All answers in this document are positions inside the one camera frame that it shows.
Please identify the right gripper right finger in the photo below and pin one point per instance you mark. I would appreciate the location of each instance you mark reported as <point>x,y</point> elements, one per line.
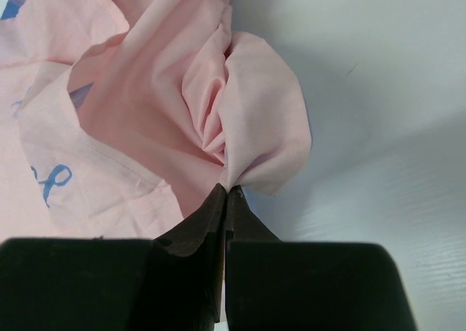
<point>277,285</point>

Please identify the pink blue printed pillowcase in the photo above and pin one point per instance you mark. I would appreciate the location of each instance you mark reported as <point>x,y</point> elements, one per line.
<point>118,117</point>

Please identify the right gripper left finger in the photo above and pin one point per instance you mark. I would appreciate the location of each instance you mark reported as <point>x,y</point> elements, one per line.
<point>172,282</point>

